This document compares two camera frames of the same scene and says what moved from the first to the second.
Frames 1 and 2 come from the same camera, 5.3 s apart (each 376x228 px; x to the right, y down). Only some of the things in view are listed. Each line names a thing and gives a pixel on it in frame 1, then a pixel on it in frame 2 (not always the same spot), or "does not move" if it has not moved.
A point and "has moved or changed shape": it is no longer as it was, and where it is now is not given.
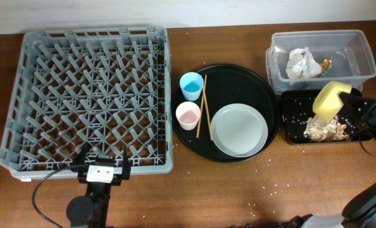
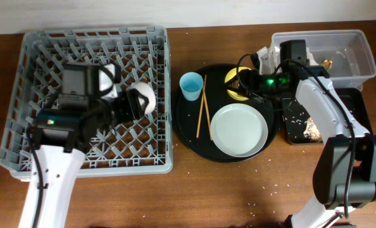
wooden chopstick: x=200 y=106 does not move
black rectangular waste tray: x=297 y=109 does not move
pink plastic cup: x=188 y=114 -> x=147 y=90
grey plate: x=238 y=130 does not move
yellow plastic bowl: x=326 y=102 has moved or changed shape
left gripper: x=116 y=178 -> x=127 y=104
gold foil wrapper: x=325 y=64 does not move
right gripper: x=367 y=115 -> x=254 y=84
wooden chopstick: x=207 y=115 does not move
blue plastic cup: x=191 y=84 does not move
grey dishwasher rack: x=109 y=88 does not move
